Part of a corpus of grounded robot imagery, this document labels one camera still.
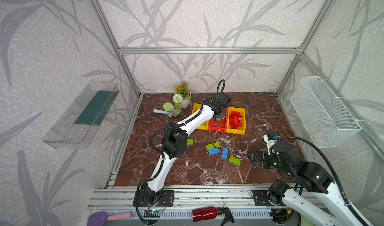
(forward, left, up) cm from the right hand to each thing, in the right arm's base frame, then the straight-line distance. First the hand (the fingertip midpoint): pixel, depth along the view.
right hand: (253, 150), depth 71 cm
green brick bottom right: (+1, +6, -17) cm, 18 cm away
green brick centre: (+10, +20, -18) cm, 29 cm away
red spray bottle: (-24, +22, -14) cm, 36 cm away
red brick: (+27, +1, -14) cm, 31 cm away
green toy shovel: (+41, +51, -18) cm, 68 cm away
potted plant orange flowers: (+41, +39, -5) cm, 57 cm away
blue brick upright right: (+5, +11, -17) cm, 21 cm away
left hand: (+30, +13, -6) cm, 33 cm away
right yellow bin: (+19, 0, -15) cm, 24 cm away
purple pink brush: (-26, +72, -16) cm, 78 cm away
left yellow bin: (+22, +23, -15) cm, 36 cm away
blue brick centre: (+7, +18, -18) cm, 26 cm away
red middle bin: (+23, +12, -17) cm, 31 cm away
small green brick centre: (+11, +16, -17) cm, 26 cm away
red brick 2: (+27, +4, -14) cm, 31 cm away
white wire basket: (+7, -30, +14) cm, 34 cm away
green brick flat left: (+12, +32, -17) cm, 39 cm away
